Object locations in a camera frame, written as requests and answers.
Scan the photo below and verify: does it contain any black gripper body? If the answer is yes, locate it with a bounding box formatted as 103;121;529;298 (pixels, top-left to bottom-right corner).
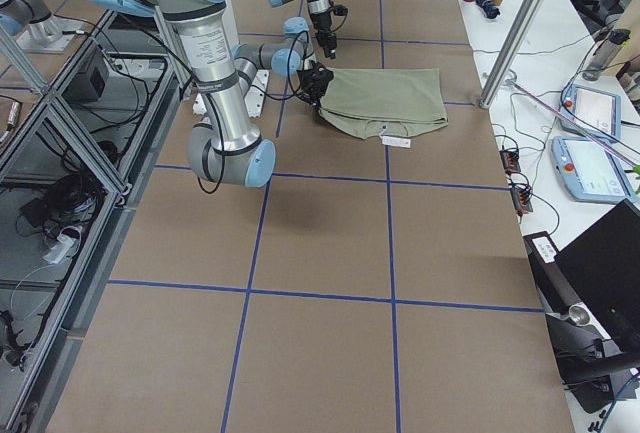
315;28;337;53
298;65;334;106

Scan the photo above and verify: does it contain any green long-sleeve shirt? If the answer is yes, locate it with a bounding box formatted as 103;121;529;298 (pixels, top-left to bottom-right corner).
318;68;449;139

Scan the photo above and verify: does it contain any white shirt price tag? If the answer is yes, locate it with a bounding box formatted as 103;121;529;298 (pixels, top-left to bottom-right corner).
381;135;411;148

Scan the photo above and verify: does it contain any folded dark blue umbrella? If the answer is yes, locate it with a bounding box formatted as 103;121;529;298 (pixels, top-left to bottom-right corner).
475;0;501;20

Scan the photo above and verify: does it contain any blue teach pendant far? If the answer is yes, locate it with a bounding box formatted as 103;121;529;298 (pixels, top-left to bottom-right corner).
560;84;621;140

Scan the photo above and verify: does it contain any blue teach pendant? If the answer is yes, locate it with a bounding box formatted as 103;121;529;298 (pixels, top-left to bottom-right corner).
551;137;637;204
560;84;621;140

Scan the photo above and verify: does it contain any blue teach pendant near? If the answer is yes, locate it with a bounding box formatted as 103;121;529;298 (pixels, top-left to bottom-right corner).
551;137;637;204

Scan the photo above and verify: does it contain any long reacher grabber tool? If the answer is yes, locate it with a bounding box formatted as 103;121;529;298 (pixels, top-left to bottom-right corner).
503;77;639;176

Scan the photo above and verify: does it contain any black laptop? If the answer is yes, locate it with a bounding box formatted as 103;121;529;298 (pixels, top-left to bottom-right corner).
524;199;639;351

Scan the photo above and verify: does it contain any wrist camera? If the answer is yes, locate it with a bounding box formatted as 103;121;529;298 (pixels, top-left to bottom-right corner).
330;4;349;18

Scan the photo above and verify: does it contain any aluminium frame post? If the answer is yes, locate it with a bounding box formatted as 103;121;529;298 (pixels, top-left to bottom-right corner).
479;0;544;109

